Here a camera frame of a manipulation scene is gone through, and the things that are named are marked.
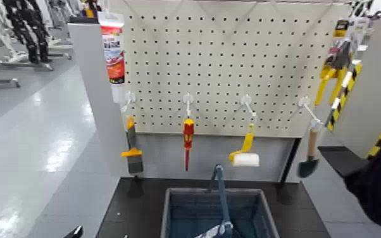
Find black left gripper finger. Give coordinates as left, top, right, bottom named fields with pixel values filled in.
left=63, top=225, right=84, bottom=238

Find red white glue tube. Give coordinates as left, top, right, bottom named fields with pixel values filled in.
left=97, top=11, right=126, bottom=104

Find grey teal plastic crate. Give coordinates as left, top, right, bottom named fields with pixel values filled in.
left=160, top=163, right=281, bottom=238

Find yellow grey scraper brush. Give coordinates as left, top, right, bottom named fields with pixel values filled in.
left=121, top=115, right=144, bottom=174

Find white pegboard hook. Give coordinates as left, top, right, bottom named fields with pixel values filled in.
left=240, top=94, right=258, bottom=118
left=298, top=96, right=324, bottom=128
left=121, top=91, right=137, bottom=114
left=182, top=92, right=194, bottom=119

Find red yellow screwdriver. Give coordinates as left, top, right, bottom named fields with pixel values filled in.
left=182, top=118, right=196, bottom=172

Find plain grey side panel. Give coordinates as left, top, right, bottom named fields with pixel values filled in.
left=68, top=22, right=129, bottom=178

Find white wheeled stand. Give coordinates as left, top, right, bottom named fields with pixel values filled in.
left=0, top=0, right=73, bottom=72

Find black background robot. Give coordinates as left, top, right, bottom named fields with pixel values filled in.
left=3, top=0, right=53, bottom=64

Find white perforated pegboard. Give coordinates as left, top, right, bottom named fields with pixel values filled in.
left=110, top=0, right=354, bottom=139

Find yellow black striped bar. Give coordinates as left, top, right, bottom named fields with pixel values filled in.
left=325, top=61, right=364, bottom=131

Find yellow black product card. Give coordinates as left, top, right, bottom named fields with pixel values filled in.
left=332, top=18, right=351, bottom=39

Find grey panel with hazard stripes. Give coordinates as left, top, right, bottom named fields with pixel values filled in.
left=328, top=0, right=381, bottom=159

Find yellow handled white paint roller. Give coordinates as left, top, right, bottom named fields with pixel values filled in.
left=228, top=123, right=260, bottom=168

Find wooden handled dark garden trowel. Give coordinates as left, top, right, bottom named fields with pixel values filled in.
left=297, top=127, right=320, bottom=179

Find yellow handled pliers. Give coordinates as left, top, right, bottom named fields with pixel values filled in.
left=314, top=39, right=353, bottom=107

